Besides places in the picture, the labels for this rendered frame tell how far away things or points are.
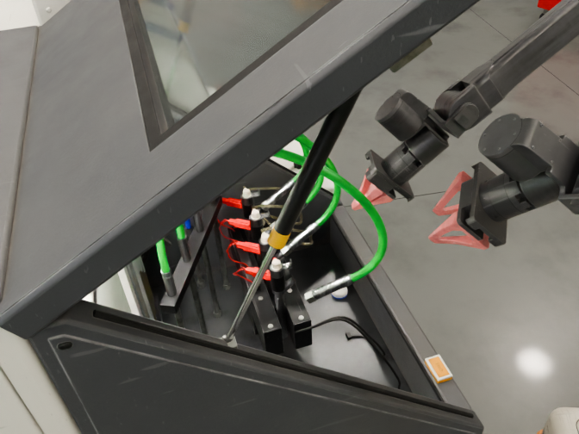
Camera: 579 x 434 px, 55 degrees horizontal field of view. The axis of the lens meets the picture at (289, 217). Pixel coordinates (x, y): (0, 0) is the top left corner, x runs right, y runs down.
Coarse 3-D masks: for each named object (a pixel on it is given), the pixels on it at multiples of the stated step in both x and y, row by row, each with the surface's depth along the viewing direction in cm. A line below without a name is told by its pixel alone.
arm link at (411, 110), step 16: (400, 96) 89; (384, 112) 90; (400, 112) 89; (416, 112) 90; (432, 112) 90; (464, 112) 88; (400, 128) 90; (416, 128) 90; (448, 128) 89; (464, 128) 89
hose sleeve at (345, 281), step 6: (342, 276) 94; (348, 276) 93; (330, 282) 95; (336, 282) 94; (342, 282) 94; (348, 282) 93; (318, 288) 96; (324, 288) 95; (330, 288) 95; (336, 288) 94; (318, 294) 96; (324, 294) 96
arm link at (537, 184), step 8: (536, 176) 65; (544, 176) 64; (520, 184) 66; (528, 184) 66; (536, 184) 65; (544, 184) 64; (552, 184) 64; (528, 192) 66; (536, 192) 65; (544, 192) 65; (552, 192) 64; (528, 200) 66; (536, 200) 66; (544, 200) 66; (552, 200) 66
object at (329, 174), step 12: (276, 156) 79; (288, 156) 78; (300, 156) 79; (324, 168) 80; (336, 180) 80; (348, 192) 81; (360, 192) 82; (360, 204) 83; (372, 216) 84; (384, 228) 85; (384, 240) 87; (384, 252) 88; (168, 264) 96; (372, 264) 90; (168, 276) 97; (360, 276) 92
